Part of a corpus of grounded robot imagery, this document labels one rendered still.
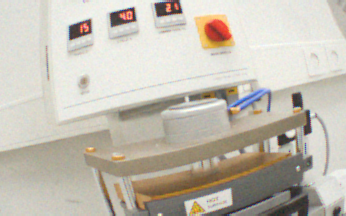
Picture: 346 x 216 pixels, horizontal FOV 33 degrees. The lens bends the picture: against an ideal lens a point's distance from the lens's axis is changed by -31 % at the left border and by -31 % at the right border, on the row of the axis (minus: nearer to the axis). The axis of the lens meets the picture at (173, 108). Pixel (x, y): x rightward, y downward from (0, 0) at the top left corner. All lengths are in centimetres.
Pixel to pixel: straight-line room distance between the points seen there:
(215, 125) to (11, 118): 50
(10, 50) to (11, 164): 26
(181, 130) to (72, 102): 19
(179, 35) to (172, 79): 6
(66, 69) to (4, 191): 43
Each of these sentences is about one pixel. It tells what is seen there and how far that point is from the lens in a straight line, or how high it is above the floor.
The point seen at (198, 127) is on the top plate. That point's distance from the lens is 95.
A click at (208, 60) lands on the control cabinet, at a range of 113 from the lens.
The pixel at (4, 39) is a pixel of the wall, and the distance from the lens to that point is 138.
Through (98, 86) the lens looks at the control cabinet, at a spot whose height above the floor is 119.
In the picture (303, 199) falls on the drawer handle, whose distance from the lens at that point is 86.
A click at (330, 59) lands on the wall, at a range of 165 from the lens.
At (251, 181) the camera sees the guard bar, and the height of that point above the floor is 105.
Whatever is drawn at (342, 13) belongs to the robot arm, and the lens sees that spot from 72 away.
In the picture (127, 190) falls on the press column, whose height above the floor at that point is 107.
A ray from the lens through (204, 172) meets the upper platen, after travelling 97.
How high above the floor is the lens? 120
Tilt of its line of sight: 3 degrees down
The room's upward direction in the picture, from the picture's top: 11 degrees counter-clockwise
